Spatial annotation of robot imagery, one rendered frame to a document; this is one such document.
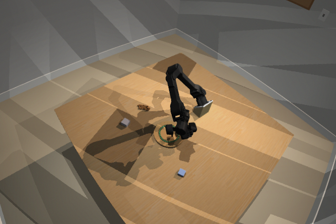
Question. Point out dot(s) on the white cube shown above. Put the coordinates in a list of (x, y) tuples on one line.
[(125, 122)]

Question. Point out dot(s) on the light blue block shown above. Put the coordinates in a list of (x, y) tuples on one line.
[(181, 172)]

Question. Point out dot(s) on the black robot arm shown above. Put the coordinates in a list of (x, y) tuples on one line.
[(177, 106)]

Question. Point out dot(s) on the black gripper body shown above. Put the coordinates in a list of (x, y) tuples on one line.
[(170, 129)]

